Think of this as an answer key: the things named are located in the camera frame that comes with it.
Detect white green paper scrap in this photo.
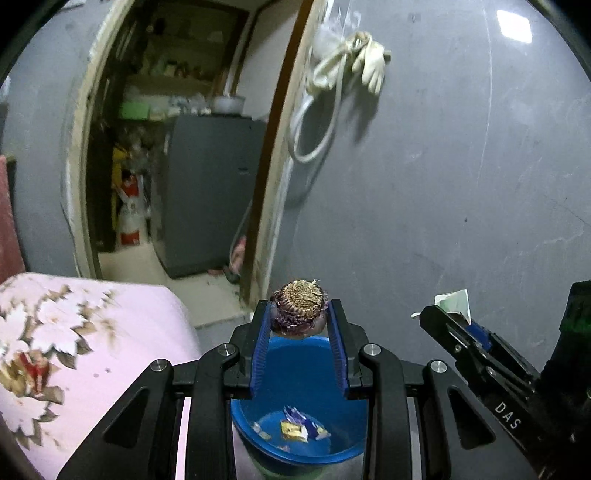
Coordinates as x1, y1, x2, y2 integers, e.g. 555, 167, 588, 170
434, 289, 472, 325

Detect brown round scrubber ball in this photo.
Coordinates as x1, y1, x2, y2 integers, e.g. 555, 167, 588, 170
270, 279, 328, 340

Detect white red food packet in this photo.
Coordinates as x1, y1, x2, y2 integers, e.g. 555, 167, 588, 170
280, 420, 308, 443

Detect blue snack wrapper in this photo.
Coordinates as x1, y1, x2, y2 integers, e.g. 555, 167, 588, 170
283, 406, 331, 443

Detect blue plastic basin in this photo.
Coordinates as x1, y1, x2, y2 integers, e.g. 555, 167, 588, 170
231, 336, 368, 476

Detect grey refrigerator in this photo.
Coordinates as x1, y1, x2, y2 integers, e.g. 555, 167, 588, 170
150, 114, 266, 278

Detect pink floral table cloth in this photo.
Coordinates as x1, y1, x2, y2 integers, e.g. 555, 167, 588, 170
1, 273, 201, 479

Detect metal pot on fridge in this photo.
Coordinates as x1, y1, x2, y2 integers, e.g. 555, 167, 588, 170
211, 95, 245, 116

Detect green plastic box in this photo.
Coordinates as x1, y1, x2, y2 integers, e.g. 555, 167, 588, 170
118, 101, 150, 121

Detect pink checked cloth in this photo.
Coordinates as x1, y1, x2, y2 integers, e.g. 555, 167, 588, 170
0, 155, 26, 282

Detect white rubber gloves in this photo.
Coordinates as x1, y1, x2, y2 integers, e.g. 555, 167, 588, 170
305, 31, 391, 96

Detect white hose loop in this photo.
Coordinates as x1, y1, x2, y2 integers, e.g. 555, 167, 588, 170
285, 55, 346, 165

